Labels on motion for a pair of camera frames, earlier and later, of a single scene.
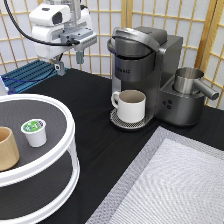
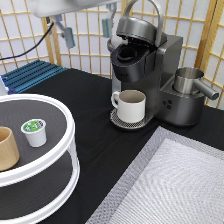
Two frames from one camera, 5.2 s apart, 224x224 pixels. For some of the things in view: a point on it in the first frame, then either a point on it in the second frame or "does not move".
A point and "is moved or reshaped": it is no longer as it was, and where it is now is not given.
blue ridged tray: x=27 y=76 does not move
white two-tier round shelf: x=46 y=177 does not move
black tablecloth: x=103 y=149 does not move
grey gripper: x=86 y=39 → x=107 y=23
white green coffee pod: x=35 y=131 does not move
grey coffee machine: x=150 y=61 is moved or reshaped
